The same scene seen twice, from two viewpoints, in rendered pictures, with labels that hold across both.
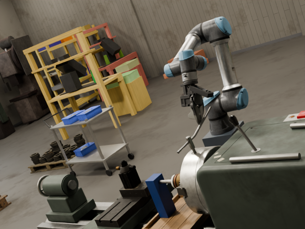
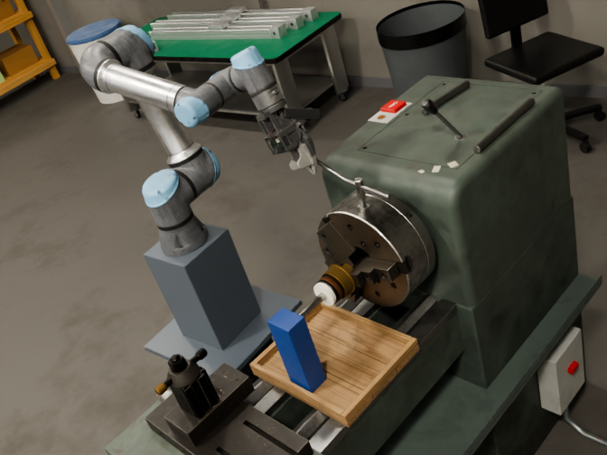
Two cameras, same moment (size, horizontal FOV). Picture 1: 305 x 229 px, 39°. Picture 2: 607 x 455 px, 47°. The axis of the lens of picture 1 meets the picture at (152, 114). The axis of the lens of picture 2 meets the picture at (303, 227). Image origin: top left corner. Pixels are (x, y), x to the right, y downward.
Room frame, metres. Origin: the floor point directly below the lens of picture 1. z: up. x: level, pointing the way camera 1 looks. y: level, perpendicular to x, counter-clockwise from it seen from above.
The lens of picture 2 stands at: (1.76, 1.43, 2.21)
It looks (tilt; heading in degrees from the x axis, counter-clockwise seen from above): 32 degrees down; 281
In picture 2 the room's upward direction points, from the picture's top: 18 degrees counter-clockwise
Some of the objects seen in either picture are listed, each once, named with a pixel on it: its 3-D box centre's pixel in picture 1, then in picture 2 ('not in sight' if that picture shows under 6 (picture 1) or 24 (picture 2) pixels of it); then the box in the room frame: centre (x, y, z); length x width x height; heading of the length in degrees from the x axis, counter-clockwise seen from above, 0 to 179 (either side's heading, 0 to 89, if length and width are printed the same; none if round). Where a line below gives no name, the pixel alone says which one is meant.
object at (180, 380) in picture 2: (125, 167); (182, 371); (2.37, 0.26, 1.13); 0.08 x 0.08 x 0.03
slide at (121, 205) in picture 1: (130, 201); (224, 434); (2.32, 0.30, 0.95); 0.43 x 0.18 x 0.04; 137
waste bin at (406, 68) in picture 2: not in sight; (429, 69); (1.46, -3.00, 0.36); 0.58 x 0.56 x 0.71; 53
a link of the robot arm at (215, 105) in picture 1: (214, 104); (167, 196); (2.47, -0.37, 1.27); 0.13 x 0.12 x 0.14; 56
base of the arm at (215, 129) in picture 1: (219, 122); (179, 228); (2.47, -0.36, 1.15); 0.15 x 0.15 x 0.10
